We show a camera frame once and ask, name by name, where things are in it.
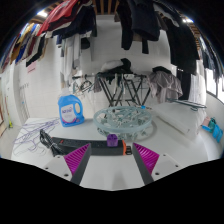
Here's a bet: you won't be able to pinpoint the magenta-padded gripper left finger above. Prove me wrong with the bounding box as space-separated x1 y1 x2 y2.
42 143 93 186

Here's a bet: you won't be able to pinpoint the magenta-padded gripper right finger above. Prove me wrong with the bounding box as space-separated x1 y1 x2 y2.
132 142 183 186

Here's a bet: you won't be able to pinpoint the purple charger block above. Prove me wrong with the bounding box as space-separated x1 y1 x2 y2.
106 133 120 148

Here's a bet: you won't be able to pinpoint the black power strip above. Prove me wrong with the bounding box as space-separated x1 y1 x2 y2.
49 136 133 157

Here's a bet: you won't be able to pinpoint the white pillow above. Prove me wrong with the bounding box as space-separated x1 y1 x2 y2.
154 99 208 141

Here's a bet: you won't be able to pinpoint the blue detergent bottle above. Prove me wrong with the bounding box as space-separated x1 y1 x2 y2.
57 93 85 128

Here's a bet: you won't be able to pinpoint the blue plastic basket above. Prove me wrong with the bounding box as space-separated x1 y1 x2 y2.
201 123 224 144

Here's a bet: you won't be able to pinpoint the round pale green peg hanger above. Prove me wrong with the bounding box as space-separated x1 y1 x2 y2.
92 105 155 142

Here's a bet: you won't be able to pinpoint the teal plastic bucket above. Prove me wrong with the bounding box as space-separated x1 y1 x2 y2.
207 117 218 130

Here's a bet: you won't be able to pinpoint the grey garment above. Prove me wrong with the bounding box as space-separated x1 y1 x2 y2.
148 67 184 104

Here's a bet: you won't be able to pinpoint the black folding drying rack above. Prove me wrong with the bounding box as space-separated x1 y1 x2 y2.
71 71 152 108

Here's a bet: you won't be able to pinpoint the hanging white garments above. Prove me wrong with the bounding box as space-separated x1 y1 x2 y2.
60 33 93 90

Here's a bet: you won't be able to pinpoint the white and black clothes pile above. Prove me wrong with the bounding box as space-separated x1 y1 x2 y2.
99 57 134 76

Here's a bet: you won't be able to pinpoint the hanging dark garments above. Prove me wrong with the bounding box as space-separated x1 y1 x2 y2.
114 0 162 55

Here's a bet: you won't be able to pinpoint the hanging colourful clothes row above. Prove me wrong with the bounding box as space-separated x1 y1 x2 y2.
0 0 98 73

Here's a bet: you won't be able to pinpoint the ceiling light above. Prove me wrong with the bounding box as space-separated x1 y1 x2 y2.
36 9 50 19

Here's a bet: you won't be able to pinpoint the black power strip cable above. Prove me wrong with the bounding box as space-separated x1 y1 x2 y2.
39 129 66 157

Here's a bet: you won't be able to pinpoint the purple wire hangers pile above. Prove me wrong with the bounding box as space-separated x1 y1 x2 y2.
13 117 61 156

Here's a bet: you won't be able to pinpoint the green wire hanger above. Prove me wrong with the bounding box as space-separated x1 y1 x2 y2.
166 97 208 112

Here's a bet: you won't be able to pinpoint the pink wall sign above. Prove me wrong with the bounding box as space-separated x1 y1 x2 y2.
26 61 38 73

